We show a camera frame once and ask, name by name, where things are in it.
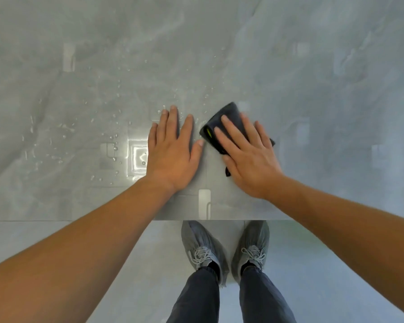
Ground person's right hand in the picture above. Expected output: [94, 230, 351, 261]
[213, 112, 285, 199]

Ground person's left hand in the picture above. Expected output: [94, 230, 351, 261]
[145, 105, 205, 194]

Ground black cleaning cloth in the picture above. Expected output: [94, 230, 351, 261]
[199, 102, 276, 177]

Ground person's right forearm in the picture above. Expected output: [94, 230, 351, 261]
[265, 175, 404, 321]

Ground person's left forearm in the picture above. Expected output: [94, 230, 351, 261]
[0, 176, 176, 323]

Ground scattered water droplets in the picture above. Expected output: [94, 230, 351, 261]
[22, 47, 230, 186]

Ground grey right shoe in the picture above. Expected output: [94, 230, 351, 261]
[231, 220, 270, 285]

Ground grey shoe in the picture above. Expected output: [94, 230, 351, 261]
[181, 220, 230, 287]
[231, 220, 270, 285]

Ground grey left shoe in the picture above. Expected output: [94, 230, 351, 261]
[181, 220, 230, 287]

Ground dark grey trousers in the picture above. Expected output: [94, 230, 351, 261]
[166, 265, 297, 323]

